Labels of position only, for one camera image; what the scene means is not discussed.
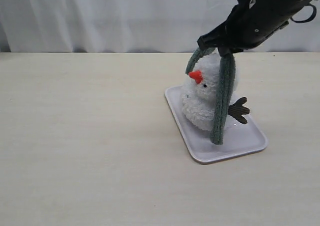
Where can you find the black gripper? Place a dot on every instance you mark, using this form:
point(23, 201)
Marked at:
point(250, 23)

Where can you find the white plush snowman toy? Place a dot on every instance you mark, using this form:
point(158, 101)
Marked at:
point(198, 94)

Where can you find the white plastic tray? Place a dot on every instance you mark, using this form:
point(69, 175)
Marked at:
point(239, 139)

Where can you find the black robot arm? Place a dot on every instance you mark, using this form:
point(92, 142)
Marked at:
point(250, 23)

